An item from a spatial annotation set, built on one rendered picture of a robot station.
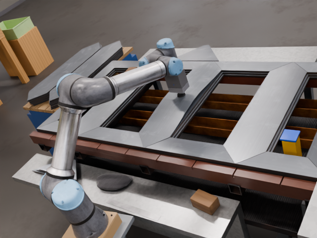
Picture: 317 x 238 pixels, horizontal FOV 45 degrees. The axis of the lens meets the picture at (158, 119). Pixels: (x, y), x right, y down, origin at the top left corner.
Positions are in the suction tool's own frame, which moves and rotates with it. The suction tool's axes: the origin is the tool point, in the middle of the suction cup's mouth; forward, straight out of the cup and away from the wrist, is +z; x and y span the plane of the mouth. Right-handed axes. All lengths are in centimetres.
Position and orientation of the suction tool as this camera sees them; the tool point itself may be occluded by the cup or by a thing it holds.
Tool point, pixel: (181, 97)
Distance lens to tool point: 195.9
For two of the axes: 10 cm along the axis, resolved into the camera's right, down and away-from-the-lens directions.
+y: -8.0, -1.0, 5.9
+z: 3.0, 7.9, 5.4
